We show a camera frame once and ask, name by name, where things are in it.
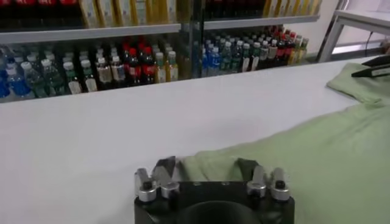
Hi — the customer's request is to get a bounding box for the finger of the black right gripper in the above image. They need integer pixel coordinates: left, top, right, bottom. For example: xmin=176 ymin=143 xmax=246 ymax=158
xmin=361 ymin=54 xmax=390 ymax=67
xmin=351 ymin=66 xmax=390 ymax=79

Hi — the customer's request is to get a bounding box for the white metal display shelf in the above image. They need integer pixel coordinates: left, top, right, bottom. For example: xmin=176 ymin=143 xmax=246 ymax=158
xmin=188 ymin=0 xmax=321 ymax=79
xmin=0 ymin=0 xmax=196 ymax=103

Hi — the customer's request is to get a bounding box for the light green polo shirt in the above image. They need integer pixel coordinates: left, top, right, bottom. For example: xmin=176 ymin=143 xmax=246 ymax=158
xmin=179 ymin=62 xmax=390 ymax=224

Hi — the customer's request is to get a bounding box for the small green tinted water bottle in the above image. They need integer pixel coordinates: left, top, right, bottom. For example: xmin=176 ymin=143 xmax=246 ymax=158
xmin=40 ymin=59 xmax=65 ymax=96
xmin=20 ymin=61 xmax=46 ymax=97
xmin=219 ymin=42 xmax=232 ymax=74
xmin=231 ymin=41 xmax=243 ymax=73

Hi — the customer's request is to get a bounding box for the yellow drink bottle white cap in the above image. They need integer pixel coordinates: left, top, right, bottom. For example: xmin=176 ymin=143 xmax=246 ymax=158
xmin=96 ymin=0 xmax=116 ymax=28
xmin=166 ymin=0 xmax=182 ymax=25
xmin=131 ymin=0 xmax=150 ymax=27
xmin=114 ymin=0 xmax=133 ymax=27
xmin=148 ymin=0 xmax=167 ymax=26
xmin=79 ymin=0 xmax=100 ymax=29
xmin=262 ymin=0 xmax=274 ymax=18
xmin=298 ymin=0 xmax=310 ymax=16
xmin=307 ymin=0 xmax=321 ymax=16
xmin=280 ymin=0 xmax=292 ymax=18
xmin=289 ymin=0 xmax=301 ymax=17
xmin=272 ymin=0 xmax=283 ymax=18

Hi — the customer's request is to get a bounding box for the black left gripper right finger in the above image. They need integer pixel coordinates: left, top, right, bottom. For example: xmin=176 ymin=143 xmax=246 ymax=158
xmin=236 ymin=158 xmax=291 ymax=202

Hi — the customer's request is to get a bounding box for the small dark bottle white label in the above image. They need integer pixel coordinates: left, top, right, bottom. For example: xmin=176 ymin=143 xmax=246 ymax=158
xmin=80 ymin=59 xmax=98 ymax=93
xmin=62 ymin=61 xmax=82 ymax=94
xmin=250 ymin=42 xmax=261 ymax=71
xmin=241 ymin=44 xmax=252 ymax=72

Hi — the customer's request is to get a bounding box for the small yellow drink bottle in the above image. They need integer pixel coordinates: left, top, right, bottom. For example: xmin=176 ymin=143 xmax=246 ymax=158
xmin=298 ymin=38 xmax=310 ymax=63
xmin=289 ymin=36 xmax=302 ymax=65
xmin=154 ymin=52 xmax=167 ymax=83
xmin=166 ymin=51 xmax=179 ymax=82

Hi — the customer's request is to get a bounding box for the small blue water bottle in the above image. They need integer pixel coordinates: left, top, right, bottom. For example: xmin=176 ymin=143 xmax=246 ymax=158
xmin=0 ymin=72 xmax=10 ymax=99
xmin=5 ymin=67 xmax=32 ymax=97
xmin=201 ymin=50 xmax=211 ymax=77
xmin=208 ymin=47 xmax=221 ymax=76

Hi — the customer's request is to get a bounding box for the white side table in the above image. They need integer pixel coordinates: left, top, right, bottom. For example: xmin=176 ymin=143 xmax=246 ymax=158
xmin=316 ymin=9 xmax=390 ymax=63

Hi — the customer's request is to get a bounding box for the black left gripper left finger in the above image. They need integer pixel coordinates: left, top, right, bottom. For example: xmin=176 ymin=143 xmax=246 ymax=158
xmin=135 ymin=156 xmax=181 ymax=204

